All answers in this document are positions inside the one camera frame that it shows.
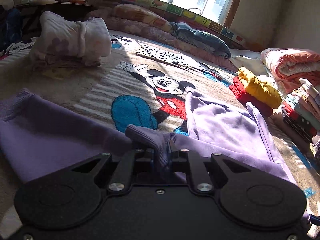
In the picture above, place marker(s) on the red knit sweater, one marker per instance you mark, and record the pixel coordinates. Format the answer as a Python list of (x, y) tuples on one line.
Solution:
[(244, 97)]

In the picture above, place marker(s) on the yellow knit sweater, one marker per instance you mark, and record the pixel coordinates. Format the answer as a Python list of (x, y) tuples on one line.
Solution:
[(261, 90)]

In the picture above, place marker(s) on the white duvet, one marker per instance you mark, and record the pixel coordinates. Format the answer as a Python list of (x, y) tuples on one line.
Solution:
[(253, 62)]

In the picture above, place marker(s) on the cluttered side table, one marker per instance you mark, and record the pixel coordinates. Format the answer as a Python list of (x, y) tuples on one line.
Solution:
[(20, 19)]

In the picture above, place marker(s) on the colourful foam mat strip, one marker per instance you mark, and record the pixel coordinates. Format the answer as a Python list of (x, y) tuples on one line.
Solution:
[(173, 13)]

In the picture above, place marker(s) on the stack of folded clothes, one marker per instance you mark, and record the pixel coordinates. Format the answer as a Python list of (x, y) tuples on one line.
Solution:
[(300, 111)]

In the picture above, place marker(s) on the dark blue pillow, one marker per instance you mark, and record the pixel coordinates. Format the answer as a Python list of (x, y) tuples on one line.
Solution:
[(201, 39)]

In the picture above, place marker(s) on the white floral cloth bundle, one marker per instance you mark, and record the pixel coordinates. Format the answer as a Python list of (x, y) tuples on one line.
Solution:
[(64, 40)]

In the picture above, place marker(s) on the purple sweatshirt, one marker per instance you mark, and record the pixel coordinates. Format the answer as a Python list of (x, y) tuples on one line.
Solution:
[(66, 160)]

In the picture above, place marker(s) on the orange rolled quilt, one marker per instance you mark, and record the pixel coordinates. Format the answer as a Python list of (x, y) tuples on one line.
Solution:
[(287, 66)]

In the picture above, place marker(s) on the pink floral quilt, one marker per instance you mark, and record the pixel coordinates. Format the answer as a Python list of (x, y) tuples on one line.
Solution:
[(139, 21)]

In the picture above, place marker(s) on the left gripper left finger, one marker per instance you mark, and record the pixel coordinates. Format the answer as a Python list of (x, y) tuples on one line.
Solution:
[(130, 168)]

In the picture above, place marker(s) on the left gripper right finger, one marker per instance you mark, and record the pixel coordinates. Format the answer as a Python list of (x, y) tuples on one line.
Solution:
[(195, 169)]

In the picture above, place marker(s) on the Mickey Mouse blanket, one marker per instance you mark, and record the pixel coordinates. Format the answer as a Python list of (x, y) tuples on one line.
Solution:
[(99, 91)]

